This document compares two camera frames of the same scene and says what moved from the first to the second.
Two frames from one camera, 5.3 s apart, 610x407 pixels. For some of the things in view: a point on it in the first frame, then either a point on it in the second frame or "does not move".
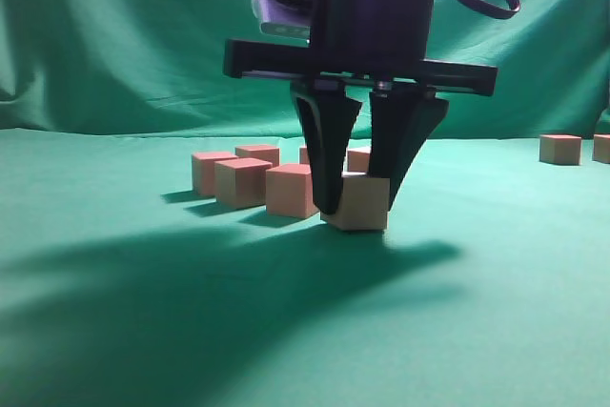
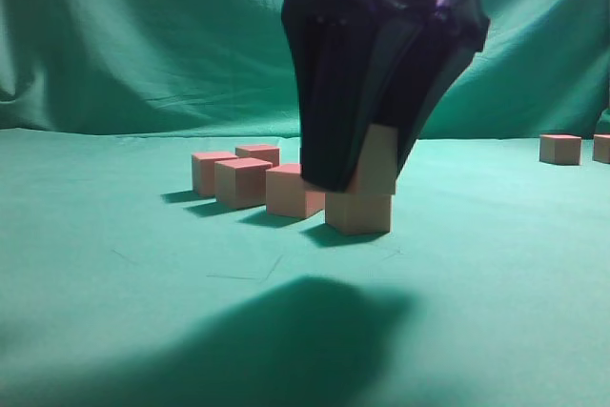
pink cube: x=560 y=149 does not move
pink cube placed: x=289 y=191 does not move
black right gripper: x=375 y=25 -> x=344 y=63
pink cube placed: x=203 y=170 does not move
